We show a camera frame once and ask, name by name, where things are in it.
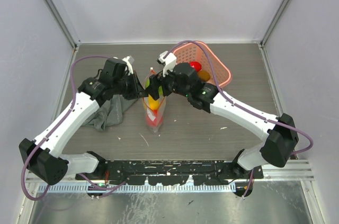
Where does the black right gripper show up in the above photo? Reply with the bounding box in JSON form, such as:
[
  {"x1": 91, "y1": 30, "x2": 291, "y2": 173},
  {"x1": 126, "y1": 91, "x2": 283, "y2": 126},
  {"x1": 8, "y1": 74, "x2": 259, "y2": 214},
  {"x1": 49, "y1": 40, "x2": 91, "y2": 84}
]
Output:
[{"x1": 146, "y1": 64, "x2": 190, "y2": 101}]

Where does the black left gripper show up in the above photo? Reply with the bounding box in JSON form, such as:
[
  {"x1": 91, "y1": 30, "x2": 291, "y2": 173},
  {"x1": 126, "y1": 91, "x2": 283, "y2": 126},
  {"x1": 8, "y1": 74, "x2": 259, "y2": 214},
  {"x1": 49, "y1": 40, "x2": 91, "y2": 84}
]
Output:
[{"x1": 113, "y1": 70, "x2": 148, "y2": 101}]

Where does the green apple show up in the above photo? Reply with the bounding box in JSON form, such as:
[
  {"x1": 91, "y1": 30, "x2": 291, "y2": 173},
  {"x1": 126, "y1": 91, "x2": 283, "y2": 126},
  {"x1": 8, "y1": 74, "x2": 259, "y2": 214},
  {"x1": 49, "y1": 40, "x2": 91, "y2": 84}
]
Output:
[{"x1": 145, "y1": 80, "x2": 163, "y2": 96}]

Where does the yellow pear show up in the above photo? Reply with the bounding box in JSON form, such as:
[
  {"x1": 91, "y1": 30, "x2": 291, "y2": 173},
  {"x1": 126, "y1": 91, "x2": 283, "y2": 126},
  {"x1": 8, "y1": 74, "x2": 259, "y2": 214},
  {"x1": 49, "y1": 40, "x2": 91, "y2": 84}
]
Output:
[{"x1": 148, "y1": 95, "x2": 160, "y2": 111}]

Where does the clear zip bag orange zipper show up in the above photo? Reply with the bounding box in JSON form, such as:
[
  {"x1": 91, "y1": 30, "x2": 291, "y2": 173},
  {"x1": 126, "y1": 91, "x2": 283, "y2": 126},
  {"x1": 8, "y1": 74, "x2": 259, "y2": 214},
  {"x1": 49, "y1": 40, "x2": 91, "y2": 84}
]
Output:
[{"x1": 141, "y1": 67, "x2": 167, "y2": 132}]

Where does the red apple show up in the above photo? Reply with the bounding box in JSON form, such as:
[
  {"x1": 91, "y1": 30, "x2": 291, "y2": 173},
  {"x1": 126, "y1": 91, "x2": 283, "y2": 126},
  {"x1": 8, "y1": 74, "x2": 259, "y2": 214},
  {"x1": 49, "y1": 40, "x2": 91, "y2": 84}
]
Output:
[{"x1": 146, "y1": 109, "x2": 160, "y2": 127}]

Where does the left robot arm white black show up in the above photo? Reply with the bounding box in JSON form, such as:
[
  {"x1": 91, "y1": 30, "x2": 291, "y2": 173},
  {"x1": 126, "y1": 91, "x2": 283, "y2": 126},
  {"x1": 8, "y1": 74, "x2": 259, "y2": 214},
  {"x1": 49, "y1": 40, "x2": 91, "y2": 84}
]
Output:
[{"x1": 19, "y1": 56, "x2": 146, "y2": 185}]

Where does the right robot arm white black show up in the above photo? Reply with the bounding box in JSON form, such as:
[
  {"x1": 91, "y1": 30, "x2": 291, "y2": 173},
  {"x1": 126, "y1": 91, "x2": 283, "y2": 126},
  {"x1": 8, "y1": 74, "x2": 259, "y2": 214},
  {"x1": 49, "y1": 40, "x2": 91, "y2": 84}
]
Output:
[{"x1": 145, "y1": 62, "x2": 299, "y2": 178}]

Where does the grey cloth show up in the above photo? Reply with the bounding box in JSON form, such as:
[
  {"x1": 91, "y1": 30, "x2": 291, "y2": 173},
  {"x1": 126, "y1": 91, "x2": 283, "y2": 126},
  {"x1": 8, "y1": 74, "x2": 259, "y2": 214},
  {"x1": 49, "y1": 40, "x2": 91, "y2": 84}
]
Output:
[{"x1": 82, "y1": 95, "x2": 137, "y2": 132}]

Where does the pink plastic basket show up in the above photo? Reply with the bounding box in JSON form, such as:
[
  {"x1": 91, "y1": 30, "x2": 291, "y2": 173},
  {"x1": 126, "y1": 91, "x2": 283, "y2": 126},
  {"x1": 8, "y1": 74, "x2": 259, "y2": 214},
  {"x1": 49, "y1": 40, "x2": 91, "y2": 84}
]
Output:
[{"x1": 171, "y1": 41, "x2": 233, "y2": 88}]

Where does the brown kiwi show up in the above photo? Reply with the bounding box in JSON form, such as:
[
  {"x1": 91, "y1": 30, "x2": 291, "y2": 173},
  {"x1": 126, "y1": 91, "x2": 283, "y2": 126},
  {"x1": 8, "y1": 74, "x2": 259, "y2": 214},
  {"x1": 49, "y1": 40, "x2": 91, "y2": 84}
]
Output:
[{"x1": 198, "y1": 70, "x2": 211, "y2": 82}]

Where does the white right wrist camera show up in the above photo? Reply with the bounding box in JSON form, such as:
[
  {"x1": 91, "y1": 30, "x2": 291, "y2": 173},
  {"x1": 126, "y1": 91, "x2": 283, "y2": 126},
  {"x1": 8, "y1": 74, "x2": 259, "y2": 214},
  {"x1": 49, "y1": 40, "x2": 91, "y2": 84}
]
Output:
[{"x1": 157, "y1": 51, "x2": 176, "y2": 77}]

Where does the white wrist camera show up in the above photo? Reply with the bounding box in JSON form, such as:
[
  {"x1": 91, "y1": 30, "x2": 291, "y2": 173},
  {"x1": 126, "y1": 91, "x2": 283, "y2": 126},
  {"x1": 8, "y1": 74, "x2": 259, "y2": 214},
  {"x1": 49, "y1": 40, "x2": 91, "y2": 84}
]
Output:
[
  {"x1": 157, "y1": 51, "x2": 176, "y2": 77},
  {"x1": 122, "y1": 56, "x2": 134, "y2": 75}
]

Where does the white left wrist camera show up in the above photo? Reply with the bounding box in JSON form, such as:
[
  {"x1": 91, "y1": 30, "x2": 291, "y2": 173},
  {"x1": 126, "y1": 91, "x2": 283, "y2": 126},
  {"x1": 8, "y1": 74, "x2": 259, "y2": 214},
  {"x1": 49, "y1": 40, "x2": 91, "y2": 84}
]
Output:
[{"x1": 122, "y1": 56, "x2": 134, "y2": 75}]

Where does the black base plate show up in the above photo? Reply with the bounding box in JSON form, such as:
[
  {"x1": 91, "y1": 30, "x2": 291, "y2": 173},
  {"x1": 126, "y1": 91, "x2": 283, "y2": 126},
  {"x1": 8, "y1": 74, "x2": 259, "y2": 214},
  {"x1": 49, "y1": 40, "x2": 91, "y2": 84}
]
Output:
[{"x1": 85, "y1": 160, "x2": 251, "y2": 186}]

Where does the white slotted cable duct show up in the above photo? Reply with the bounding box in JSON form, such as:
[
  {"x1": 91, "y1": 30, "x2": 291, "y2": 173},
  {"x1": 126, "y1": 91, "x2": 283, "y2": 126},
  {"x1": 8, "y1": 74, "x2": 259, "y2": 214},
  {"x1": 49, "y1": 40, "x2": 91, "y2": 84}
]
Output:
[{"x1": 48, "y1": 182, "x2": 236, "y2": 193}]

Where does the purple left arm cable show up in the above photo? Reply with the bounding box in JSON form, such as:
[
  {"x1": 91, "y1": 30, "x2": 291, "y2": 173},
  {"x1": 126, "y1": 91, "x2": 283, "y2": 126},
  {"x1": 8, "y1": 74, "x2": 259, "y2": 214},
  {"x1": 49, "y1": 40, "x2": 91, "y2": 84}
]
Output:
[{"x1": 21, "y1": 56, "x2": 128, "y2": 201}]

